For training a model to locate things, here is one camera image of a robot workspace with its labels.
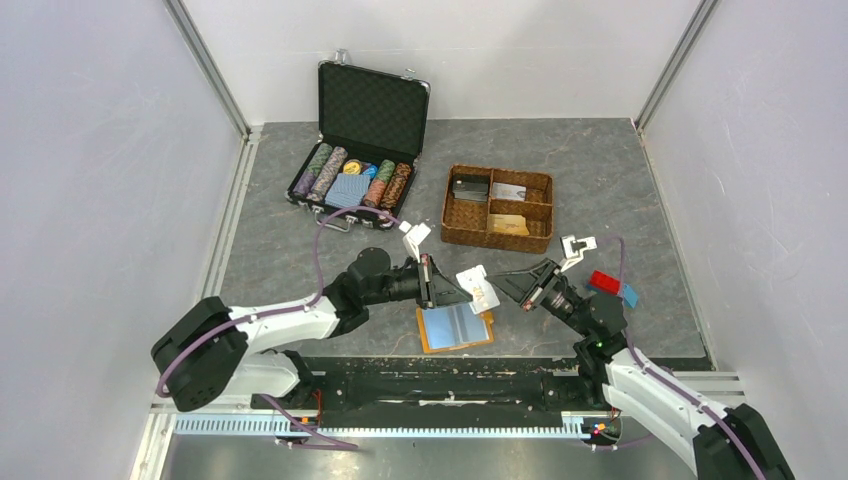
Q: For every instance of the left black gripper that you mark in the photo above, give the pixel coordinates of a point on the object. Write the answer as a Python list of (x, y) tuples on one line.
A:
[(434, 288)]

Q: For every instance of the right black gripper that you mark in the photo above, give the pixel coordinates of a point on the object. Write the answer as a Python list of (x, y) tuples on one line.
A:
[(528, 287)]

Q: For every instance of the white VIP card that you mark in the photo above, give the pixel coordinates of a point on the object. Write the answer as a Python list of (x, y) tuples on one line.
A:
[(474, 281)]

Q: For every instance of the orange card holder wallet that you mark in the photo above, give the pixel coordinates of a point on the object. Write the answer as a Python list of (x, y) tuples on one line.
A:
[(453, 328)]

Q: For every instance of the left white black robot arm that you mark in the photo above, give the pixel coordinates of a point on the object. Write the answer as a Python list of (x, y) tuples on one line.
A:
[(212, 349)]

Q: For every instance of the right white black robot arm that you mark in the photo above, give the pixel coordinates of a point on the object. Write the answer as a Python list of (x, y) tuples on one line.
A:
[(715, 440)]

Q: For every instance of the tan card in basket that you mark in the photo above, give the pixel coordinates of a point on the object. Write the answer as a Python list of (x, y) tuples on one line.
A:
[(509, 224)]

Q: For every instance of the white card in basket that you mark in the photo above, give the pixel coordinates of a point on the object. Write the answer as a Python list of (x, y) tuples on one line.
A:
[(509, 192)]

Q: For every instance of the black card deck box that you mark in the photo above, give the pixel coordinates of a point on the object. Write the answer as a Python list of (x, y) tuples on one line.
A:
[(470, 187)]

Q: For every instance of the blue playing card deck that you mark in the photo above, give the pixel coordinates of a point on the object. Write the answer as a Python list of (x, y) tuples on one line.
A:
[(347, 190)]

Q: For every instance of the woven brown basket tray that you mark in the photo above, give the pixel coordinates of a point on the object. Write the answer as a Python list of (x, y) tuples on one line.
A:
[(467, 222)]

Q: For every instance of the red blue toy block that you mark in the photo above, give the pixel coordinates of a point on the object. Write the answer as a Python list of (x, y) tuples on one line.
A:
[(602, 282)]

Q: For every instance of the brown black chip stack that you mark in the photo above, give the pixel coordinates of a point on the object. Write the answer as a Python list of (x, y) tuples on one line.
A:
[(395, 186)]

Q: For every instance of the green orange chip stack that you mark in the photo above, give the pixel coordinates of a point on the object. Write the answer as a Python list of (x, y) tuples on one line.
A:
[(379, 184)]

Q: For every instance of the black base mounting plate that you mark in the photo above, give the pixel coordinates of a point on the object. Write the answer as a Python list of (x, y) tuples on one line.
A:
[(442, 392)]

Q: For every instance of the yellow blue loose chips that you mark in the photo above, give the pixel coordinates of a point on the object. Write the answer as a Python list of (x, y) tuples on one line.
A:
[(359, 167)]

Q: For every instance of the pink grey chip stack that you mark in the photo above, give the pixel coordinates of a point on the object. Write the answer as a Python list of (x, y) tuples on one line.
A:
[(327, 175)]

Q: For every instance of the black poker chip case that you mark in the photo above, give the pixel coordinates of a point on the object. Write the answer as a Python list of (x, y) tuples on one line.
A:
[(376, 116)]

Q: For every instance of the purple green chip stack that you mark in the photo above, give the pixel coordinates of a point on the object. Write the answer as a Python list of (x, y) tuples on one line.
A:
[(313, 169)]

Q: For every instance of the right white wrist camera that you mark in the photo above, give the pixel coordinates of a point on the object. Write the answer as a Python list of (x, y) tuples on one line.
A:
[(574, 250)]

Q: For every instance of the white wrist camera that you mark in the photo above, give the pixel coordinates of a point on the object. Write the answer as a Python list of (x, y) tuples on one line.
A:
[(414, 236), (574, 250)]

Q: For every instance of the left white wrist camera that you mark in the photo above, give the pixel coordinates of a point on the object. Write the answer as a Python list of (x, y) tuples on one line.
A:
[(414, 236)]

